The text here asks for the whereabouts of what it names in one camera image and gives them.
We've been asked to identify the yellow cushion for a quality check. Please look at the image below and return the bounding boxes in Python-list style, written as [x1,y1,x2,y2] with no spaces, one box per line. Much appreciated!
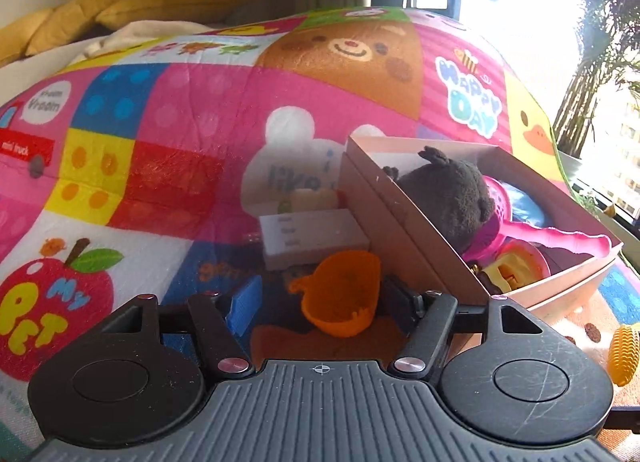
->
[25,0,141,57]
[95,0,241,29]
[0,7,56,68]

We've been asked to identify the yellow corn toy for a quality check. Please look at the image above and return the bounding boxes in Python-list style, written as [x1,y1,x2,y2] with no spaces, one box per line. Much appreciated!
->
[607,323,640,388]

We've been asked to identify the orange cup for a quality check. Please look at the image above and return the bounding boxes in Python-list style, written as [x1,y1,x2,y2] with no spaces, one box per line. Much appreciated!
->
[287,250,382,339]

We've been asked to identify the yellow and pink toy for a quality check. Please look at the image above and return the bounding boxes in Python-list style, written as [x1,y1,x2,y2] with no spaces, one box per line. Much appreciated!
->
[470,239,551,293]

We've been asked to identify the pink cardboard box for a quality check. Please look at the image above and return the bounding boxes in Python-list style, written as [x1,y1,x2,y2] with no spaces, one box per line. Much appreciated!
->
[337,134,625,324]

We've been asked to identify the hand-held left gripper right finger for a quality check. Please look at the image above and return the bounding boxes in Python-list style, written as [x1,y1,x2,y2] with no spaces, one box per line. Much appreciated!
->
[381,279,546,379]

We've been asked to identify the pink toy net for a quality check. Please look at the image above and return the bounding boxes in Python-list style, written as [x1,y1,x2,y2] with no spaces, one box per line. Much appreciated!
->
[460,177,613,263]

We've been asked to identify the grey plush toy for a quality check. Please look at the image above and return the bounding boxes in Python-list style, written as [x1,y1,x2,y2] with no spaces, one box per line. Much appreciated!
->
[382,146,496,255]

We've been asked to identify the green palm plant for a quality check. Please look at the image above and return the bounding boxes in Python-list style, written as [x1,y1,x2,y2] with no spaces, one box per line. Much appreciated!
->
[552,0,640,158]

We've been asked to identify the colourful printed play mat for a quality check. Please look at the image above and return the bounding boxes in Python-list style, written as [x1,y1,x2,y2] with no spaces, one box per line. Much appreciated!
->
[0,4,640,462]

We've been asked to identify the blue packet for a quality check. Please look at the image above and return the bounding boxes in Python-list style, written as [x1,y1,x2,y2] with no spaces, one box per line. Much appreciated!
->
[500,182,548,228]

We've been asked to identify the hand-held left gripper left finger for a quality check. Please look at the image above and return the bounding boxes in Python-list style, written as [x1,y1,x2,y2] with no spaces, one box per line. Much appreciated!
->
[107,276,264,379]

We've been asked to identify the white box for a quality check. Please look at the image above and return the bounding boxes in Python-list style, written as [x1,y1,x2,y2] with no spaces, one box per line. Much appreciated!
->
[259,208,372,271]

